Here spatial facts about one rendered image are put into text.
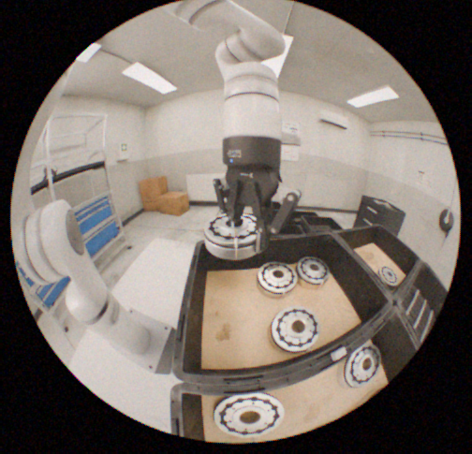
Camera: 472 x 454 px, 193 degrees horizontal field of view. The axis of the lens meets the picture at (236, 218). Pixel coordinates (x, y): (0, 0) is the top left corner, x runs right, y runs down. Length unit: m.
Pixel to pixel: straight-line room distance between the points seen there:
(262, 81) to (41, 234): 0.28
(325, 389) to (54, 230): 0.44
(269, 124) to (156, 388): 0.58
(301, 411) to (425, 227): 3.44
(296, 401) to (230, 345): 0.18
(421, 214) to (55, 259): 3.75
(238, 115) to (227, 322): 0.34
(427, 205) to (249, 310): 3.52
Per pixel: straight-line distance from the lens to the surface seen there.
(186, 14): 0.26
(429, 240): 3.53
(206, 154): 3.03
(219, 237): 0.20
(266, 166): 0.15
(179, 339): 0.21
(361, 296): 0.40
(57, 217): 0.18
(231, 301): 0.33
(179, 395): 0.21
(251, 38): 0.22
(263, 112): 0.15
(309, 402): 0.34
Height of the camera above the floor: 1.12
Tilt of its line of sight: 26 degrees down
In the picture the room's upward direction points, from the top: straight up
